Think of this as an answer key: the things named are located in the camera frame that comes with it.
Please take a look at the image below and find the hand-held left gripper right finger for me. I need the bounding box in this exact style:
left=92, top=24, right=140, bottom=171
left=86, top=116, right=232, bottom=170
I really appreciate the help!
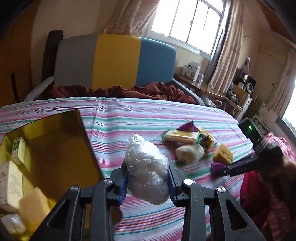
left=167, top=158, right=266, bottom=241

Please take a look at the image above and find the red garment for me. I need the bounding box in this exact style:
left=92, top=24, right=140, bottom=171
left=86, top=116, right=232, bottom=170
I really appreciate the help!
left=239, top=172, right=296, bottom=241

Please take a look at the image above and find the cream round bun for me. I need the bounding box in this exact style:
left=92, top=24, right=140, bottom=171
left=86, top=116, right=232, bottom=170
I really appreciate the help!
left=176, top=144, right=205, bottom=165

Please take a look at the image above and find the person's right hand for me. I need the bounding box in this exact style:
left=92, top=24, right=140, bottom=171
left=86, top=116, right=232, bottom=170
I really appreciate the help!
left=281, top=154, right=296, bottom=173

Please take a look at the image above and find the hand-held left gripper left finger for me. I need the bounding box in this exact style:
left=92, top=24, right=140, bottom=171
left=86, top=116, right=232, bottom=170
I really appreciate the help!
left=30, top=160, right=130, bottom=241

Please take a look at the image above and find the pink patterned garment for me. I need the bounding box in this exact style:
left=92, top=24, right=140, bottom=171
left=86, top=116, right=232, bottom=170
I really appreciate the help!
left=266, top=136, right=296, bottom=163

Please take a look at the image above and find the window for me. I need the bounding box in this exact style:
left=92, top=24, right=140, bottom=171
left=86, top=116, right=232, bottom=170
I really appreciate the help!
left=150, top=0, right=226, bottom=56

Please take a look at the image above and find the beige carton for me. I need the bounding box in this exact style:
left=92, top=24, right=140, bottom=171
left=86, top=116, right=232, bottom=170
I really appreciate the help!
left=0, top=161, right=27, bottom=212

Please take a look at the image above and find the black rolled mat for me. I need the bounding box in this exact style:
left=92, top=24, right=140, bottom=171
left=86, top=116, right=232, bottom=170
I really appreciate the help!
left=42, top=30, right=64, bottom=81

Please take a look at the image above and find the large white carton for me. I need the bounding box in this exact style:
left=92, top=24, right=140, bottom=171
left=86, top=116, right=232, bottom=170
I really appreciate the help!
left=187, top=61, right=201, bottom=80

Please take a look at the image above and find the brown red blanket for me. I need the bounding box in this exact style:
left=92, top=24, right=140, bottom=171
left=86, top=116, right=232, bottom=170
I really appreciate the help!
left=47, top=82, right=197, bottom=105

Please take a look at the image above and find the wooden wardrobe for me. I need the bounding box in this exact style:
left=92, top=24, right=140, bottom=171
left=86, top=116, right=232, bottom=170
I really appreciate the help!
left=0, top=0, right=44, bottom=109

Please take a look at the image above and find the yellow green snack packet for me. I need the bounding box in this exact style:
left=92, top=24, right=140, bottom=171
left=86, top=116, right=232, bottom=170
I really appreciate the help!
left=196, top=128, right=218, bottom=150

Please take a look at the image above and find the brown yellow sponge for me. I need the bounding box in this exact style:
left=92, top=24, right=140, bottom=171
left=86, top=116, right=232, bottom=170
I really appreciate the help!
left=213, top=143, right=233, bottom=164

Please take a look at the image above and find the cluttered wooden shelf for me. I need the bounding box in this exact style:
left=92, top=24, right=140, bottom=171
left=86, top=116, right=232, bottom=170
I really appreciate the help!
left=225, top=58, right=260, bottom=118

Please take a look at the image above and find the small green box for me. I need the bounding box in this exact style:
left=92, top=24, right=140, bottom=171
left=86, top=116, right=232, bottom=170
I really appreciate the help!
left=12, top=137, right=26, bottom=165

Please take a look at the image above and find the grey yellow blue headboard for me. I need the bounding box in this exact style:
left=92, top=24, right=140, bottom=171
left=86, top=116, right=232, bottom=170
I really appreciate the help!
left=54, top=34, right=176, bottom=91

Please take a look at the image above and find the purple triangular packet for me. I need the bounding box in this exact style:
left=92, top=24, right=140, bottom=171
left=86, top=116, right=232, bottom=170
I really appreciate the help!
left=176, top=121, right=200, bottom=132

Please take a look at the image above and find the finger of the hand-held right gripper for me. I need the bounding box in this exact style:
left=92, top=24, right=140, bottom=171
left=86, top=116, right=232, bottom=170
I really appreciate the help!
left=219, top=156, right=257, bottom=178

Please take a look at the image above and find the beige patterned curtain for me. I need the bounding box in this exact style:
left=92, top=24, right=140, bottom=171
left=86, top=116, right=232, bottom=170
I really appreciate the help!
left=264, top=45, right=296, bottom=116
left=103, top=0, right=161, bottom=36
left=205, top=0, right=244, bottom=94

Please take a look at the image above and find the cracker packet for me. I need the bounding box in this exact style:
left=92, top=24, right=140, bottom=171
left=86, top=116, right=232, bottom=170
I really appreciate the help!
left=161, top=129, right=201, bottom=145

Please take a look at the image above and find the wooden desk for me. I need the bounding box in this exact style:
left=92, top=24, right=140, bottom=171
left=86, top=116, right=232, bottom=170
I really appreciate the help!
left=174, top=73, right=226, bottom=102

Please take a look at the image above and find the pale yellow sponge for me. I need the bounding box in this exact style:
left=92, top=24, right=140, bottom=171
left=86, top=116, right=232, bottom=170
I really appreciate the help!
left=18, top=187, right=51, bottom=233

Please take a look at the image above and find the grey bed rail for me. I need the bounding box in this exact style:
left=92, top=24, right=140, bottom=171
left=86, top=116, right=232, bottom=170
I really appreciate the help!
left=172, top=78, right=204, bottom=106
left=23, top=76, right=55, bottom=102

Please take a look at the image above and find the small purple packet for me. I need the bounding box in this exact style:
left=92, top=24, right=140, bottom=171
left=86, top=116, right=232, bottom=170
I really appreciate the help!
left=211, top=162, right=228, bottom=175

